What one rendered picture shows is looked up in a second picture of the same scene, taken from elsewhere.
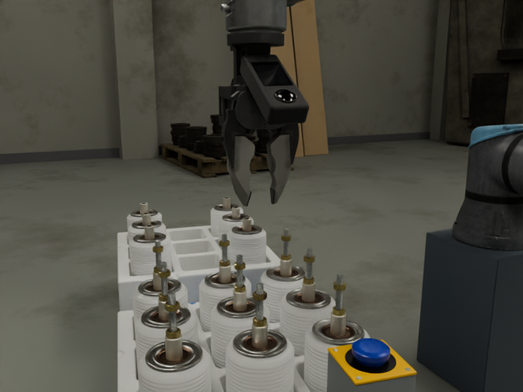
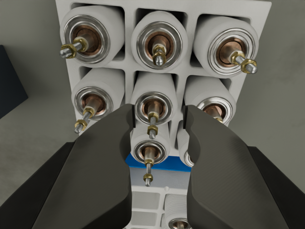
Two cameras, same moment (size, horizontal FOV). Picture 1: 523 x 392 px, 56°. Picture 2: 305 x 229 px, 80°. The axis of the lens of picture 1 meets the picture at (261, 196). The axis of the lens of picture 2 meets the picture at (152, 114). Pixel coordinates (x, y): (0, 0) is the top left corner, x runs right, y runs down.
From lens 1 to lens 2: 56 cm
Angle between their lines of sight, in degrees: 47
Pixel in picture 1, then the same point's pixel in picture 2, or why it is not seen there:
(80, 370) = not seen: hidden behind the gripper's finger
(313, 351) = (115, 31)
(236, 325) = (164, 87)
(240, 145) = (253, 200)
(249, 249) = not seen: hidden behind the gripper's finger
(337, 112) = not seen: outside the picture
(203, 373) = (214, 27)
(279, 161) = (106, 148)
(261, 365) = (169, 17)
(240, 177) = (218, 126)
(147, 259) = (184, 205)
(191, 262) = (149, 205)
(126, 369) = (234, 93)
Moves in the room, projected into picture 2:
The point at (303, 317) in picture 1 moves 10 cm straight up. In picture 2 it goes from (105, 83) to (89, 110)
